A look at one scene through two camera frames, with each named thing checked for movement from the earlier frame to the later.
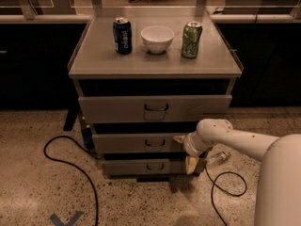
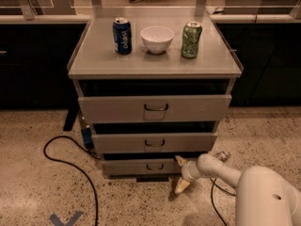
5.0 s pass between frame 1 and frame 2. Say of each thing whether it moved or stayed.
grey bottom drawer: stayed
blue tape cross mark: stayed
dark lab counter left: stayed
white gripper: moved
